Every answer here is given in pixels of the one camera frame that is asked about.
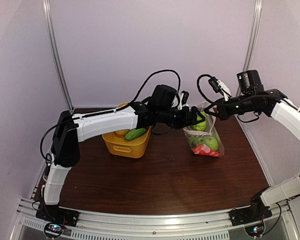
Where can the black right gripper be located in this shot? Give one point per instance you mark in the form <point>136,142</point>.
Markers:
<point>223,112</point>

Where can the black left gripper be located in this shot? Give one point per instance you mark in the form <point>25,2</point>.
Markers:
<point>186,121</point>

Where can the green toy apple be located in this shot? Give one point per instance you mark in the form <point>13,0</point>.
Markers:
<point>202,125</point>

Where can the clear zip top bag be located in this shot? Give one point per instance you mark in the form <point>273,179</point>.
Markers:
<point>210,129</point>

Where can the green toy guava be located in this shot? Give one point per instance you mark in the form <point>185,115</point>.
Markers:
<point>212,143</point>

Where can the red toy tomato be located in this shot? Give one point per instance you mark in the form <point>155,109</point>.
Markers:
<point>205,151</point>

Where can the green toy leaf vegetable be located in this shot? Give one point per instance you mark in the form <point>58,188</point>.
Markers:
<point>196,139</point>

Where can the yellow toy lemon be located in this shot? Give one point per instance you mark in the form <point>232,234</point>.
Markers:
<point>121,132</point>

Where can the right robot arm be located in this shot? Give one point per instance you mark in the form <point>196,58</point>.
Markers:
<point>273,103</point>

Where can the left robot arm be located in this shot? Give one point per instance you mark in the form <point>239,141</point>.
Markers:
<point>165,106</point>

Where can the green toy bitter gourd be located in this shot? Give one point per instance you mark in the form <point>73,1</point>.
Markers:
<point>135,133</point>

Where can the yellow plastic basket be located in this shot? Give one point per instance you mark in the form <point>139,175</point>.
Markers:
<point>118,146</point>

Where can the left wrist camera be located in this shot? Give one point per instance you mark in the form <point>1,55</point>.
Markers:
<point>180,100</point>

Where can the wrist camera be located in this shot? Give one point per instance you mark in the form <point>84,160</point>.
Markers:
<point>180,100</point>
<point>220,87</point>

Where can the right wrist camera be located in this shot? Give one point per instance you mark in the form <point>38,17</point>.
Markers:
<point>220,87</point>

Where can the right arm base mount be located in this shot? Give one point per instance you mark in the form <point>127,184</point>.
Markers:
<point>253,216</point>

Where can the right aluminium frame post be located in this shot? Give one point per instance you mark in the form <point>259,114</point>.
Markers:
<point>254,32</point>

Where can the aluminium frame post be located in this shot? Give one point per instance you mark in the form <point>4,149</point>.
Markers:
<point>254,32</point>
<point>55,54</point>

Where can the front aluminium rail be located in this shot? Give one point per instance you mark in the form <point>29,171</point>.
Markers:
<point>213,225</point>

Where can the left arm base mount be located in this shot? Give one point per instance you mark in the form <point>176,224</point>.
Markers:
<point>57,219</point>

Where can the left aluminium frame post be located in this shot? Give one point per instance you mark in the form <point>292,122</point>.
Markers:
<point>55,54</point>

